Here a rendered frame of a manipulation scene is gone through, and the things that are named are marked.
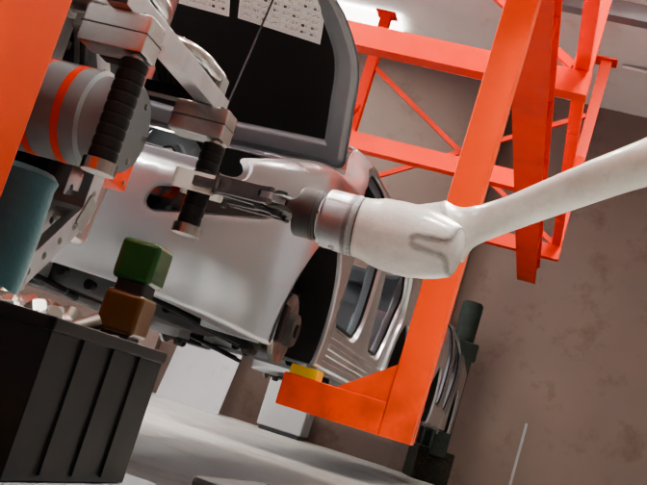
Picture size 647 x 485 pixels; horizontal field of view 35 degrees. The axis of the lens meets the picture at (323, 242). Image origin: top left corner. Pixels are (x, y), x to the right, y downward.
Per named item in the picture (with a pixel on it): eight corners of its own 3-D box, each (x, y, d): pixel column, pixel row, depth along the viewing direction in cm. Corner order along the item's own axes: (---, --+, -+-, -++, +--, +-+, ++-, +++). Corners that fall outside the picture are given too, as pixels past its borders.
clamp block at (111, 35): (90, 53, 131) (104, 14, 132) (155, 68, 129) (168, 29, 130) (74, 37, 127) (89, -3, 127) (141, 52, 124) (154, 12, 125)
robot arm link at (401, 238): (342, 260, 148) (360, 265, 160) (448, 289, 144) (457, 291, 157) (362, 187, 148) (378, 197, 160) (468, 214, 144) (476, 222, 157)
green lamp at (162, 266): (125, 282, 101) (139, 242, 101) (163, 293, 100) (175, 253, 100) (110, 274, 97) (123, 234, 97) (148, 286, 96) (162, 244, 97)
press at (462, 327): (449, 487, 1573) (497, 313, 1616) (445, 488, 1487) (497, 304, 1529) (402, 472, 1590) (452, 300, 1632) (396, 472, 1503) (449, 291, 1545)
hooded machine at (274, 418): (308, 442, 1625) (335, 352, 1647) (300, 441, 1564) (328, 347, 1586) (264, 428, 1641) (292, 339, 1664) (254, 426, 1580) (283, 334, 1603)
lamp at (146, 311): (109, 331, 100) (122, 292, 101) (145, 343, 99) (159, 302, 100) (91, 325, 96) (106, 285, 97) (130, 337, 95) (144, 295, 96)
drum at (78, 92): (7, 155, 155) (38, 68, 157) (134, 190, 150) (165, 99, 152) (-43, 124, 141) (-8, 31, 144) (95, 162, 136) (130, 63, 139)
